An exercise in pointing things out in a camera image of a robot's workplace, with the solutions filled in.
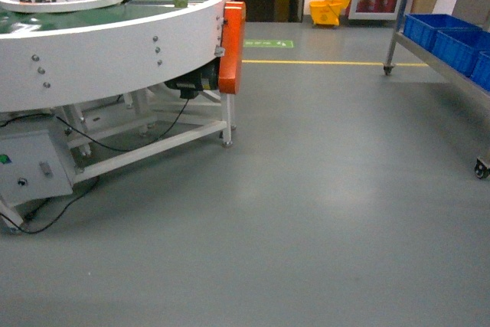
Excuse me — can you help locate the grey electrical control box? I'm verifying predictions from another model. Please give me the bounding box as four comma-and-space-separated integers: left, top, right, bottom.
1, 129, 75, 205

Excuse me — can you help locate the stainless steel shelf cart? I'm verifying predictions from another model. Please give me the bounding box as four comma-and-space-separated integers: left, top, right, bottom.
383, 0, 490, 180

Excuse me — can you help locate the orange motor cover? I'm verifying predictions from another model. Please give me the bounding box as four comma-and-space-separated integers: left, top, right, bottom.
218, 2, 247, 95

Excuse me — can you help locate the yellow mop bucket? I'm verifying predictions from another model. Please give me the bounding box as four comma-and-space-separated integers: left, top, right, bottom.
309, 0, 351, 27

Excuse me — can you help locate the blue crate on cart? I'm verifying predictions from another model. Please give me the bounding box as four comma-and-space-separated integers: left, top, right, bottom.
432, 30, 489, 77
403, 14, 482, 51
470, 51, 490, 91

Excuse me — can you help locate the black power cable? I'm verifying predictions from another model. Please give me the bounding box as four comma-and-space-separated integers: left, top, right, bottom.
0, 97, 191, 234

